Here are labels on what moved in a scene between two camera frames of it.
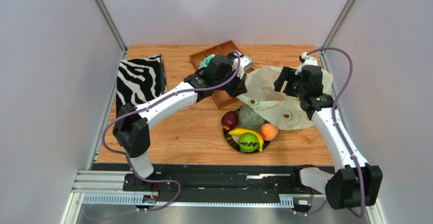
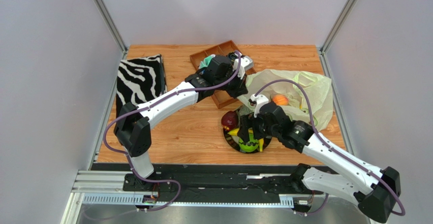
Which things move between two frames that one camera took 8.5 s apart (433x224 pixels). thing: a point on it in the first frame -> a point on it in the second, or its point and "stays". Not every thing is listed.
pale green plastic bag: (273, 107) stays
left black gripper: (240, 88) stays
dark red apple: (229, 119) stays
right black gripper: (284, 81) -> (249, 126)
